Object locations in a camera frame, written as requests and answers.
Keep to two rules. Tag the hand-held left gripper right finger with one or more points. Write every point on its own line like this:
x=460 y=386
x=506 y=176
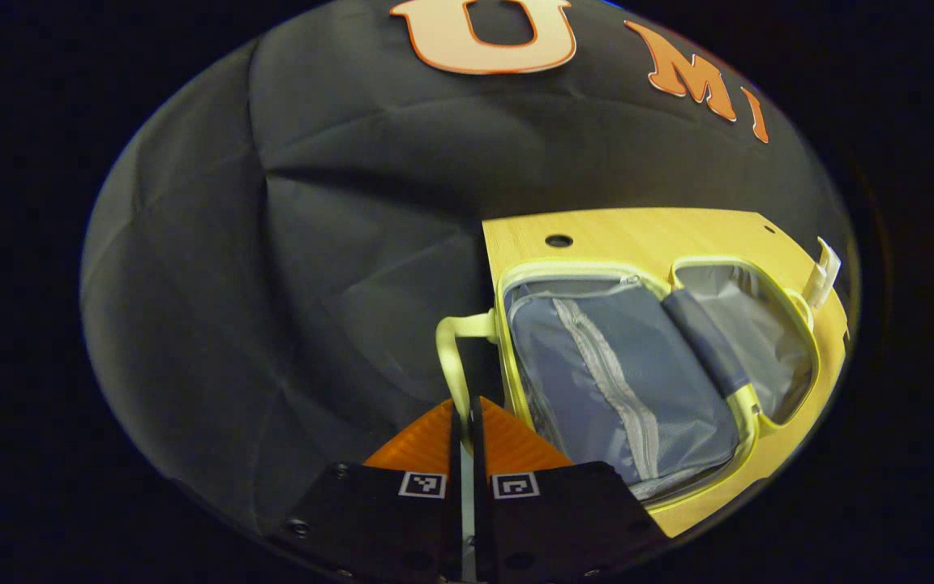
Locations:
x=479 y=470

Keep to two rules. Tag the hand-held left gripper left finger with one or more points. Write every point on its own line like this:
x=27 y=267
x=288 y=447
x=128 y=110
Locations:
x=456 y=470

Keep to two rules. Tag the pale yellow suitcase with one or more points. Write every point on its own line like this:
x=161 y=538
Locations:
x=597 y=365

